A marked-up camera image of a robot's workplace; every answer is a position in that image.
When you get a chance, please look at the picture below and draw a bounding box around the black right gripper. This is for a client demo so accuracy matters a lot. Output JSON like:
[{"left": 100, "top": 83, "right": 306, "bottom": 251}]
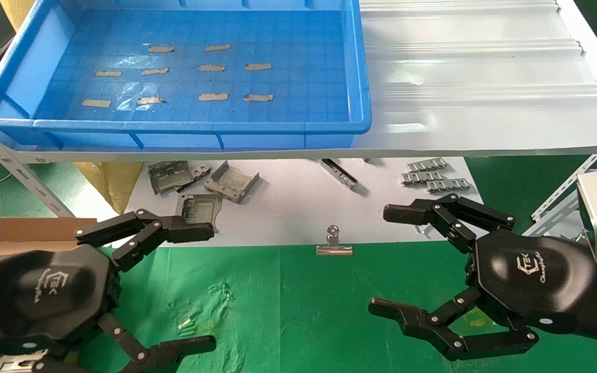
[{"left": 368, "top": 193, "right": 597, "bottom": 362}]

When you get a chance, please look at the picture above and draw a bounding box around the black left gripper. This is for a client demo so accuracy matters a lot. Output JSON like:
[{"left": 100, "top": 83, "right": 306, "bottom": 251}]
[{"left": 0, "top": 243, "right": 217, "bottom": 373}]

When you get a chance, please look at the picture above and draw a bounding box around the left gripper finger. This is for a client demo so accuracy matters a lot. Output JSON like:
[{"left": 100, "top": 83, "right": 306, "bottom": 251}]
[{"left": 74, "top": 209, "right": 215, "bottom": 274}]

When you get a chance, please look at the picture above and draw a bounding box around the brown cardboard box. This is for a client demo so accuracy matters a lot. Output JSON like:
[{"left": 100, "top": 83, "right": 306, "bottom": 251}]
[{"left": 0, "top": 217, "right": 98, "bottom": 257}]

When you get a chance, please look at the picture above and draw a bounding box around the blue plastic tray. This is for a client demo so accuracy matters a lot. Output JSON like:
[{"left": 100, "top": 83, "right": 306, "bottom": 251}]
[{"left": 0, "top": 0, "right": 372, "bottom": 151}]

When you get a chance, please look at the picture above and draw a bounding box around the silver metal binder clip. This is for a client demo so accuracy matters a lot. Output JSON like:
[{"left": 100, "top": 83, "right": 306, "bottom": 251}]
[{"left": 316, "top": 225, "right": 354, "bottom": 256}]

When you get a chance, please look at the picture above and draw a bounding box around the silver notched metal strip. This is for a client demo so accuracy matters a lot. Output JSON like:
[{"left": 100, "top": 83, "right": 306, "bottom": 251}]
[
  {"left": 401, "top": 171, "right": 445, "bottom": 185},
  {"left": 406, "top": 157, "right": 448, "bottom": 173},
  {"left": 426, "top": 178, "right": 472, "bottom": 194}
]

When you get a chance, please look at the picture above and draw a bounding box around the yellow woven bag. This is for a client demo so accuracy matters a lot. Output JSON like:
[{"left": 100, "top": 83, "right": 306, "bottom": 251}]
[
  {"left": 0, "top": 0, "right": 37, "bottom": 32},
  {"left": 73, "top": 162, "right": 145, "bottom": 216}
]

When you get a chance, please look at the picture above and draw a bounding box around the white shelf board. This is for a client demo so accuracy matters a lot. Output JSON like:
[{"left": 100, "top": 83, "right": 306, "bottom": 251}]
[{"left": 73, "top": 158, "right": 485, "bottom": 248}]

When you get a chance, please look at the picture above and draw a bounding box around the dark narrow metal bar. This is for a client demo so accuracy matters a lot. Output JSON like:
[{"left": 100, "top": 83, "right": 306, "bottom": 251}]
[{"left": 321, "top": 159, "right": 359, "bottom": 189}]

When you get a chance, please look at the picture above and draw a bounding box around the green table cloth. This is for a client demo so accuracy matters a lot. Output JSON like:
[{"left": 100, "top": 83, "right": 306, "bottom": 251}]
[{"left": 0, "top": 241, "right": 597, "bottom": 373}]

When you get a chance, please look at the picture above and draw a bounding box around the white perforated angle bar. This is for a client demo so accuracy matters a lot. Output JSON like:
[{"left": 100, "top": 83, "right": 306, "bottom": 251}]
[{"left": 524, "top": 147, "right": 597, "bottom": 238}]

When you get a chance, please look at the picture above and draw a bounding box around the grey perforated angle bar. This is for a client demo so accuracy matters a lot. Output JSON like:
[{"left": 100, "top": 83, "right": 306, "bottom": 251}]
[{"left": 0, "top": 111, "right": 84, "bottom": 231}]

